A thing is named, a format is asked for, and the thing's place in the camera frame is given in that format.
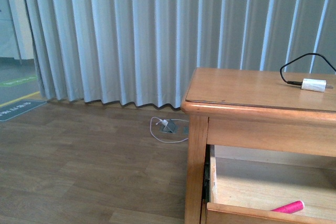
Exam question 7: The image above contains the wooden drawer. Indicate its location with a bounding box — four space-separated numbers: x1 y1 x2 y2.
202 154 335 223

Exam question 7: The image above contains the pink marker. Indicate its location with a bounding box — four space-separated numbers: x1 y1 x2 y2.
271 200 305 214

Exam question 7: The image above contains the white plug charger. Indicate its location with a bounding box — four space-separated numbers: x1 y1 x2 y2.
161 120 169 126

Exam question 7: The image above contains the open metal floor socket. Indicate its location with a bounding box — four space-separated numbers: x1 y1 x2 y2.
160 119 178 133

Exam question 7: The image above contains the closed metal floor plate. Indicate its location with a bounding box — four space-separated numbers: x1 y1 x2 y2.
182 126 189 135

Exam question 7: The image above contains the grey pleated curtain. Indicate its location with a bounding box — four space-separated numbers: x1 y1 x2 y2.
26 0 335 107

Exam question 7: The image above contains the wooden nightstand cabinet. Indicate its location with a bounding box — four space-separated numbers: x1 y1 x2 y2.
181 68 335 223

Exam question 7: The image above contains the white power adapter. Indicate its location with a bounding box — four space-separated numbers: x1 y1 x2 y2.
301 78 333 92

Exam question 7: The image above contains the white floor cable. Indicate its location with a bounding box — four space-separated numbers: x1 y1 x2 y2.
150 116 190 144

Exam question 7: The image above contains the black cable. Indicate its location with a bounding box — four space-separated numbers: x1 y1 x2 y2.
279 52 336 86

